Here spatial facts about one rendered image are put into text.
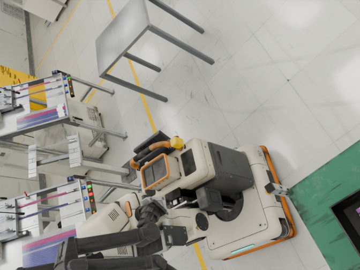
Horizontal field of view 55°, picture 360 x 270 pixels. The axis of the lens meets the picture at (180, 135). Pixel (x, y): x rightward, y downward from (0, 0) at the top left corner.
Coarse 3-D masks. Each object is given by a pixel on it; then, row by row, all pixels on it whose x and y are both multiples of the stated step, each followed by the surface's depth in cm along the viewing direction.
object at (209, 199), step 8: (200, 192) 194; (208, 192) 194; (216, 192) 199; (184, 200) 199; (200, 200) 193; (208, 200) 190; (216, 200) 196; (176, 208) 202; (200, 208) 192; (208, 208) 192; (216, 208) 195; (208, 216) 206; (192, 240) 194; (200, 240) 193
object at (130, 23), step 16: (144, 0) 281; (128, 16) 290; (144, 16) 272; (176, 16) 315; (112, 32) 304; (128, 32) 284; (144, 32) 270; (160, 32) 274; (96, 48) 320; (112, 48) 297; (128, 48) 282; (192, 48) 300; (112, 64) 294; (144, 64) 362; (112, 80) 312; (160, 96) 349
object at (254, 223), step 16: (256, 160) 231; (256, 176) 226; (272, 176) 234; (256, 192) 223; (240, 208) 230; (256, 208) 220; (272, 208) 215; (224, 224) 235; (240, 224) 226; (256, 224) 218; (272, 224) 210; (288, 224) 219; (208, 240) 242; (224, 240) 232; (240, 240) 224; (256, 240) 217; (272, 240) 217; (208, 256) 240; (224, 256) 236
